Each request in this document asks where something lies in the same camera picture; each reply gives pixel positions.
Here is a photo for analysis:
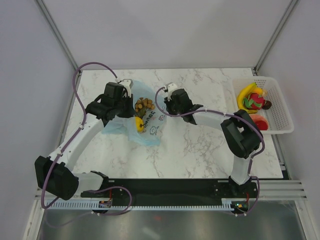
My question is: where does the aluminium corner post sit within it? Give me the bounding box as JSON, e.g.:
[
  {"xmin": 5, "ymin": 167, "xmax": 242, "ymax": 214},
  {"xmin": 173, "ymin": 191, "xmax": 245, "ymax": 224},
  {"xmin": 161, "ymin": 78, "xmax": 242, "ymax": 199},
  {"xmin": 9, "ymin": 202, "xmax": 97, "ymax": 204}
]
[
  {"xmin": 34, "ymin": 0, "xmax": 78, "ymax": 70},
  {"xmin": 251, "ymin": 0, "xmax": 300, "ymax": 76}
]

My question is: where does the white slotted cable duct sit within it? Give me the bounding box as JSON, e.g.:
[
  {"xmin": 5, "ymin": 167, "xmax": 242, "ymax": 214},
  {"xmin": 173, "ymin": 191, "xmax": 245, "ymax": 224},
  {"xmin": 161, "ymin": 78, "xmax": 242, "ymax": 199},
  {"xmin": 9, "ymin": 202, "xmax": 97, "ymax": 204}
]
[{"xmin": 50, "ymin": 198, "xmax": 234, "ymax": 211}]

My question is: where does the dark purple fake plum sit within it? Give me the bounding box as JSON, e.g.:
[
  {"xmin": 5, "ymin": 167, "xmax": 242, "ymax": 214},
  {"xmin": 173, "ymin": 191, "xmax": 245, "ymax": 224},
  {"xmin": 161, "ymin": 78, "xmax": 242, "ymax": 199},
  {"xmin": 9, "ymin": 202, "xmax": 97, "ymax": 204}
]
[{"xmin": 262, "ymin": 100, "xmax": 272, "ymax": 110}]

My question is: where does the white plastic fruit basket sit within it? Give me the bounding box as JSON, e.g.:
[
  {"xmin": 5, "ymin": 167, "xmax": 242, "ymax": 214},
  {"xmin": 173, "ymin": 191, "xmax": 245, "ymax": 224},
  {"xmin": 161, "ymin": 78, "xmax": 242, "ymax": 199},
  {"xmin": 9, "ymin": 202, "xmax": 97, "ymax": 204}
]
[{"xmin": 230, "ymin": 76, "xmax": 294, "ymax": 135}]

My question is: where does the light blue plastic bag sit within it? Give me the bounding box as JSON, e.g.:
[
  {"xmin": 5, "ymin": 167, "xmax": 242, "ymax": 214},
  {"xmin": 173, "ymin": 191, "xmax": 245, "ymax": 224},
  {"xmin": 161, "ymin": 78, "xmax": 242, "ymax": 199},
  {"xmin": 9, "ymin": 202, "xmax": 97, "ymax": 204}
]
[{"xmin": 102, "ymin": 80, "xmax": 166, "ymax": 146}]

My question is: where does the fake watermelon slice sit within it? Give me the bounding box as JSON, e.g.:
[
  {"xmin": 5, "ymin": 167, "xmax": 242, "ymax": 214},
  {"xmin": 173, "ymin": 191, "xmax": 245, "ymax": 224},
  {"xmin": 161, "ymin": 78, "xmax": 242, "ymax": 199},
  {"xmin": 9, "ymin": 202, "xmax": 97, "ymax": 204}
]
[{"xmin": 249, "ymin": 114, "xmax": 269, "ymax": 131}]

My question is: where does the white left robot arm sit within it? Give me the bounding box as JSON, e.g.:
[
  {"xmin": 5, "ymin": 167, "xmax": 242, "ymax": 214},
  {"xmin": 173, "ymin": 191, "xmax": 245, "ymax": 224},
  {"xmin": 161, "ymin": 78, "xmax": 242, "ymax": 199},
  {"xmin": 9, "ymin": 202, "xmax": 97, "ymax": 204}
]
[{"xmin": 34, "ymin": 79, "xmax": 135, "ymax": 200}]

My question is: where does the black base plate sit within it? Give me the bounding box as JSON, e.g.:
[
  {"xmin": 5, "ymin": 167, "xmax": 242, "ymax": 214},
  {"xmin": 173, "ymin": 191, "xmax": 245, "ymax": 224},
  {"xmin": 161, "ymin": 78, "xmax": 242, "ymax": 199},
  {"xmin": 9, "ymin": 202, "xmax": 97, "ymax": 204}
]
[{"xmin": 79, "ymin": 177, "xmax": 259, "ymax": 207}]

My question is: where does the red fake dragon fruit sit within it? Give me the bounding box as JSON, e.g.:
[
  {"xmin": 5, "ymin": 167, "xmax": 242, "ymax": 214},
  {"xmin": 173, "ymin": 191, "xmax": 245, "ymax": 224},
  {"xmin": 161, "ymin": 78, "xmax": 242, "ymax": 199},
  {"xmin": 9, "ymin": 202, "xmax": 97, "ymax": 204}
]
[{"xmin": 242, "ymin": 93, "xmax": 267, "ymax": 110}]

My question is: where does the aluminium frame rail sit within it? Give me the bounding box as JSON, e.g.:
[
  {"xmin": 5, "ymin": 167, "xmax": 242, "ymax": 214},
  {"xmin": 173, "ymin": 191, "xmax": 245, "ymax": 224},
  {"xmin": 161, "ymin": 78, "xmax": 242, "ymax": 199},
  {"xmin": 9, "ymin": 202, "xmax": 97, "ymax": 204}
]
[{"xmin": 33, "ymin": 178, "xmax": 308, "ymax": 201}]

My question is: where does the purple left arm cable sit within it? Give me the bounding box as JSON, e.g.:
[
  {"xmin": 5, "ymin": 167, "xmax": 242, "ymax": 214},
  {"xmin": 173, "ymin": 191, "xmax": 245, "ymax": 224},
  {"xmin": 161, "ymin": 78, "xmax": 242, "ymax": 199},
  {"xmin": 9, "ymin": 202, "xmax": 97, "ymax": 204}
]
[{"xmin": 40, "ymin": 61, "xmax": 133, "ymax": 216}]

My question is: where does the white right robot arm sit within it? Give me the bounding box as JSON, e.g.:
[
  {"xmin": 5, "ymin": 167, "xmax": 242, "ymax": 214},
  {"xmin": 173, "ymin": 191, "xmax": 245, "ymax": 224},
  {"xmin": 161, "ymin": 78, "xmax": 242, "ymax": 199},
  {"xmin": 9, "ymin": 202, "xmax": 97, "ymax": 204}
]
[{"xmin": 161, "ymin": 83, "xmax": 265, "ymax": 197}]

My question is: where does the yellow fake banana bunch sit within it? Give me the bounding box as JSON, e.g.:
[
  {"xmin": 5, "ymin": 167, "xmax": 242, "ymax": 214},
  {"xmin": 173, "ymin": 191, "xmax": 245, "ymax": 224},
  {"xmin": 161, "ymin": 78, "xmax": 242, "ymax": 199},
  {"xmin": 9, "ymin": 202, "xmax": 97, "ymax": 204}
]
[{"xmin": 236, "ymin": 82, "xmax": 258, "ymax": 114}]

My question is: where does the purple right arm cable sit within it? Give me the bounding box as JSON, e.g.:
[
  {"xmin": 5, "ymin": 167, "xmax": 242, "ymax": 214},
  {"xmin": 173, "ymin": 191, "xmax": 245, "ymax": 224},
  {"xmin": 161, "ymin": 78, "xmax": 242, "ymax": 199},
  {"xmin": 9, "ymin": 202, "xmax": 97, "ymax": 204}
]
[{"xmin": 154, "ymin": 86, "xmax": 265, "ymax": 217}]

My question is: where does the brown fake longan bunch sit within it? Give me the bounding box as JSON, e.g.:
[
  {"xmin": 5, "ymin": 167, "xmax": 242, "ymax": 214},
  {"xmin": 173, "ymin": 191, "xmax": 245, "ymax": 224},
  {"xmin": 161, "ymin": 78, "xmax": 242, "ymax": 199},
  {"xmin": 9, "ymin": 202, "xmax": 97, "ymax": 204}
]
[{"xmin": 134, "ymin": 97, "xmax": 155, "ymax": 119}]

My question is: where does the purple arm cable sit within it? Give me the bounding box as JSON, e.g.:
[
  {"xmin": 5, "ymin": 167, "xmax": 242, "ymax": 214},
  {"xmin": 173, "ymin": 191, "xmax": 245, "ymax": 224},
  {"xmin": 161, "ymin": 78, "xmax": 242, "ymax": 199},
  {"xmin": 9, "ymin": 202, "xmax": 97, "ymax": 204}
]
[
  {"xmin": 154, "ymin": 86, "xmax": 265, "ymax": 217},
  {"xmin": 40, "ymin": 61, "xmax": 133, "ymax": 216}
]

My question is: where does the orange fake peach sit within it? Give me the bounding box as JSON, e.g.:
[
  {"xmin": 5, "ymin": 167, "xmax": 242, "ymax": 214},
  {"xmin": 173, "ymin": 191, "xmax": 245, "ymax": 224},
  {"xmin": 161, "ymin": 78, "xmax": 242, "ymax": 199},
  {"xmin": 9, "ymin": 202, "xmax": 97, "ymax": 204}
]
[{"xmin": 253, "ymin": 87, "xmax": 268, "ymax": 97}]

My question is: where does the left aluminium corner post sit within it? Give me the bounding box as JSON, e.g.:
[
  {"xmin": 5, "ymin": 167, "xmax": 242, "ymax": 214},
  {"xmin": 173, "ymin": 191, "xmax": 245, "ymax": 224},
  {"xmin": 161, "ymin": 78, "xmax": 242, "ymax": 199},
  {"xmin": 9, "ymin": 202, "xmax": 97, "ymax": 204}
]
[{"xmin": 34, "ymin": 0, "xmax": 78, "ymax": 70}]

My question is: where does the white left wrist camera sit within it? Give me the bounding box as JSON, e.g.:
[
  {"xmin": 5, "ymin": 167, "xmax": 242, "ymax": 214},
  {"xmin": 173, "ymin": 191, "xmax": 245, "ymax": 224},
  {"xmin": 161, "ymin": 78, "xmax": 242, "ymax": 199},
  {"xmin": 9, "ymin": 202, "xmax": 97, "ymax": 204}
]
[{"xmin": 116, "ymin": 78, "xmax": 134, "ymax": 98}]

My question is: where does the right aluminium corner post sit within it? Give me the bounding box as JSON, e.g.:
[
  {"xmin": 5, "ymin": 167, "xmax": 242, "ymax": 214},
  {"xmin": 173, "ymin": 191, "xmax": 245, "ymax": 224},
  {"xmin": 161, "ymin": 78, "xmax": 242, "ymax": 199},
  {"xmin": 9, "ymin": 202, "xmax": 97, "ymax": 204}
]
[{"xmin": 251, "ymin": 0, "xmax": 300, "ymax": 76}]

